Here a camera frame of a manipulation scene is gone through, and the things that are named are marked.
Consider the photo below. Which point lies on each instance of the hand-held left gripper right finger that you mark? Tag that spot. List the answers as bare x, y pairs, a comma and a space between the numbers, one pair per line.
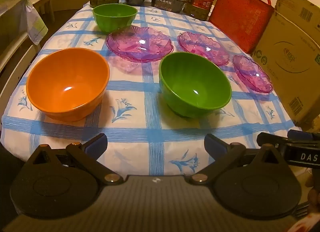
213, 144

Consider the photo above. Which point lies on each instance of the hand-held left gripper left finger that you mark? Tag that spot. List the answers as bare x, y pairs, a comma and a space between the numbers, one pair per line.
96, 144

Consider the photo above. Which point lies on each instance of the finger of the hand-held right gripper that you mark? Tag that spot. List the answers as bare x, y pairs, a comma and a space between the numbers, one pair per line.
270, 140
300, 135

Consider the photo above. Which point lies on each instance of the green plastic bowl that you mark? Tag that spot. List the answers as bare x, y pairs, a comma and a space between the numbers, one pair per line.
195, 84
113, 18

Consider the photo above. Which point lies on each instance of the orange plastic bowl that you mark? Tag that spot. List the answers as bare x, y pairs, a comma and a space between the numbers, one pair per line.
67, 84

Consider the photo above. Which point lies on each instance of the purple glass plate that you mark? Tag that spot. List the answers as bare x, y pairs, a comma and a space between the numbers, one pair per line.
202, 47
252, 73
140, 43

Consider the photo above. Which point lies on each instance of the person's right hand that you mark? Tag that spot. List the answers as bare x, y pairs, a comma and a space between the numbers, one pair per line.
313, 187

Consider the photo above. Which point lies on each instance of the blue checked tablecloth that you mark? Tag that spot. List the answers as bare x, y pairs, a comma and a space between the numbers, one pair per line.
140, 132

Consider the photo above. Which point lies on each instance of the large cardboard box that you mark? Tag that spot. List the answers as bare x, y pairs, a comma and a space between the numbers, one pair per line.
287, 62

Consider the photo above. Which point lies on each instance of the red tote bag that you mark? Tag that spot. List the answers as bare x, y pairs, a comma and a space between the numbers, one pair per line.
240, 17

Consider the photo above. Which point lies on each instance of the white railed furniture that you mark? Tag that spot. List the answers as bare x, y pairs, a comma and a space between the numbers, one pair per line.
12, 47

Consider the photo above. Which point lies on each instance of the dark instant meal box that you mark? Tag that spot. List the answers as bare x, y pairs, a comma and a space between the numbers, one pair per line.
167, 3

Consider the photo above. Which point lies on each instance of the white wooden chair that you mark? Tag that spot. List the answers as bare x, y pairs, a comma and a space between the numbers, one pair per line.
45, 4

